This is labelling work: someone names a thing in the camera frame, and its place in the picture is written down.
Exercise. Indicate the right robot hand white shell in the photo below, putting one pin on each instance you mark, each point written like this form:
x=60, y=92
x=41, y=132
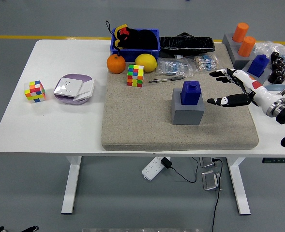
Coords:
x=256, y=90

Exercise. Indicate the blue seal stamp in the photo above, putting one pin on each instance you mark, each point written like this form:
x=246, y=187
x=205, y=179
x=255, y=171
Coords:
x=258, y=66
x=191, y=95

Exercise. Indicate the grey round-hole seal holder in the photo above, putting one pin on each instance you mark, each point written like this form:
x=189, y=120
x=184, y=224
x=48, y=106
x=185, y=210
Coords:
x=227, y=41
x=240, y=62

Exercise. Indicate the orange cylinder seal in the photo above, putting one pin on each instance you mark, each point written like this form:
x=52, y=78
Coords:
x=240, y=31
x=246, y=47

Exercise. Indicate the black cylindrical knob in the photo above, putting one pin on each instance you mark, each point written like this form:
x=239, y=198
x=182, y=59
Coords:
x=277, y=66
x=282, y=60
x=282, y=77
x=273, y=77
x=275, y=56

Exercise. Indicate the crumpled clear plastic bag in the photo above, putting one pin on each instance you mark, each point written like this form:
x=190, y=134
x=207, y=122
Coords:
x=265, y=47

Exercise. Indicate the clear bag of resistors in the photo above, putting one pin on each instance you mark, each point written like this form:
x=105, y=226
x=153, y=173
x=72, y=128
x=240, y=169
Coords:
x=205, y=62
x=173, y=67

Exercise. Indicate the table height control panel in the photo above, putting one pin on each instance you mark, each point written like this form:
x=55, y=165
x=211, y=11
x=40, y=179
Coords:
x=277, y=160

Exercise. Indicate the black keyboard in plastic wrap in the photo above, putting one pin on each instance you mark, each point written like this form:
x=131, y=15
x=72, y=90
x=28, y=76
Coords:
x=187, y=44

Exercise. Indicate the white table leg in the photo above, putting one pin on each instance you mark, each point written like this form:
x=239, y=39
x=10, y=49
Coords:
x=239, y=188
x=70, y=188

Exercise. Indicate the grey ballpoint pen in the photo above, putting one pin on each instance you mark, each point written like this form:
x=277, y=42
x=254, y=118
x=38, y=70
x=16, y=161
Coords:
x=169, y=79

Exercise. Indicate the yellow lemon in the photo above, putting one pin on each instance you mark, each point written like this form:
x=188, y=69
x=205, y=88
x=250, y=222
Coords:
x=145, y=62

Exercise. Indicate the black power adapter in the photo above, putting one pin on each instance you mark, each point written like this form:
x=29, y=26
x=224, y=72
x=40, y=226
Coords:
x=166, y=162

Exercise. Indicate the grey-brown mat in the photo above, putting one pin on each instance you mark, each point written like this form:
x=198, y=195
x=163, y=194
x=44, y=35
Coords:
x=137, y=116

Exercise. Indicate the colourful puzzle cube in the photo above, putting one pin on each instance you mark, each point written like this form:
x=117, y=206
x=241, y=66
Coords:
x=135, y=76
x=35, y=91

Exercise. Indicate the black fabric pouch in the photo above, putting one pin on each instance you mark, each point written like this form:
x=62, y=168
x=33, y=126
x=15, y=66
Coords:
x=144, y=39

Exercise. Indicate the white power strip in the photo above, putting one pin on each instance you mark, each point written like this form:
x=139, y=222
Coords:
x=152, y=169

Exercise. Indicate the blue plastic bin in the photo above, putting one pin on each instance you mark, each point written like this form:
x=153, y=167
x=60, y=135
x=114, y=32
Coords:
x=130, y=54

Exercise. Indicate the orange fruit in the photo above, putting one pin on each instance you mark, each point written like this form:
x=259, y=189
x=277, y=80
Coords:
x=116, y=64

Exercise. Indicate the white socket panel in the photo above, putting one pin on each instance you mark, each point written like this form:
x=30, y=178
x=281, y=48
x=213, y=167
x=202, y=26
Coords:
x=68, y=87

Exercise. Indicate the purple plate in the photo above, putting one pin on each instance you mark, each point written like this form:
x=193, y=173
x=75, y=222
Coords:
x=72, y=76

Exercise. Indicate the metal bracket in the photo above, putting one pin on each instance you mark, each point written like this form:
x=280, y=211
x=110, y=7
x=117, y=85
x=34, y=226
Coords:
x=206, y=162
x=210, y=181

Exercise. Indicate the white switch panel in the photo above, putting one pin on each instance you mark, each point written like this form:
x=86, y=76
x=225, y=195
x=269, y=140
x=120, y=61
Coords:
x=87, y=88

